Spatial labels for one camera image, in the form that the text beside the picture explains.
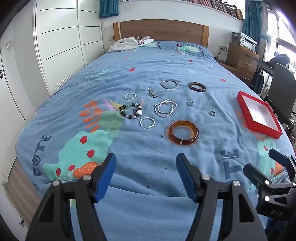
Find brown beaded bracelet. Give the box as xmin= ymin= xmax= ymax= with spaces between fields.
xmin=119 ymin=102 xmax=145 ymax=120

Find large amber bangle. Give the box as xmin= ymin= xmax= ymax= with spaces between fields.
xmin=168 ymin=120 xmax=199 ymax=146

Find wooden headboard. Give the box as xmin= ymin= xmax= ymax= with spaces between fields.
xmin=113 ymin=20 xmax=210 ymax=48

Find red shallow box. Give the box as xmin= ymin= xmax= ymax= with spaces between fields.
xmin=236 ymin=91 xmax=283 ymax=139

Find silver chain necklace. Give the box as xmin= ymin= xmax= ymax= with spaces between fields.
xmin=154 ymin=98 xmax=177 ymax=118

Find large twisted silver bracelet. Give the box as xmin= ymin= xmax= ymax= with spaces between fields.
xmin=139 ymin=117 xmax=155 ymax=129

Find grey chair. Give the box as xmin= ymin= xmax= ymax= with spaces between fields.
xmin=263 ymin=63 xmax=296 ymax=131

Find white printer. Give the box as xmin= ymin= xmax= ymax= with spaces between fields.
xmin=232 ymin=32 xmax=257 ymax=51

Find row of books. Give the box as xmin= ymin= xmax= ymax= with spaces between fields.
xmin=118 ymin=0 xmax=245 ymax=21

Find teal curtain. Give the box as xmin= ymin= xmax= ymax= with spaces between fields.
xmin=243 ymin=0 xmax=269 ymax=35
xmin=99 ymin=0 xmax=119 ymax=19

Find white garment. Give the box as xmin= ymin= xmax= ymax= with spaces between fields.
xmin=108 ymin=36 xmax=155 ymax=53

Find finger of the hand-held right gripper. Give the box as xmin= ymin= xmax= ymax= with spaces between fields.
xmin=243 ymin=163 xmax=278 ymax=193
xmin=268 ymin=148 xmax=296 ymax=182

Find dark brown bangle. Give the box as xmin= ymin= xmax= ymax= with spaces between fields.
xmin=188 ymin=82 xmax=206 ymax=93

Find thin silver bangle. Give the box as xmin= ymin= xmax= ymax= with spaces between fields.
xmin=161 ymin=80 xmax=180 ymax=90

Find tall wooden drawer cabinet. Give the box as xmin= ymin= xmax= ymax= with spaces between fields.
xmin=226 ymin=42 xmax=260 ymax=75

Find low wooden cabinet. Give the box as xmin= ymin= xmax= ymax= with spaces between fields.
xmin=216 ymin=61 xmax=255 ymax=87

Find dark blue tote bag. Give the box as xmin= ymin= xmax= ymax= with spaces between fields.
xmin=251 ymin=70 xmax=265 ymax=93

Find white wardrobe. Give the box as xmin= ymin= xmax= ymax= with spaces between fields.
xmin=0 ymin=0 xmax=105 ymax=181

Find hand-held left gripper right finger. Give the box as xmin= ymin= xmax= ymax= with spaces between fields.
xmin=176 ymin=153 xmax=265 ymax=241

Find desk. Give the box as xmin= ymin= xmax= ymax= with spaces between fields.
xmin=258 ymin=61 xmax=277 ymax=77

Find window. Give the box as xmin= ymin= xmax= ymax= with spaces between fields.
xmin=267 ymin=7 xmax=296 ymax=68

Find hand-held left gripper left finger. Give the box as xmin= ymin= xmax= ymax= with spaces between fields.
xmin=25 ymin=153 xmax=117 ymax=241

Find black bag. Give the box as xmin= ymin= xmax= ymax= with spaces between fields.
xmin=269 ymin=54 xmax=291 ymax=68

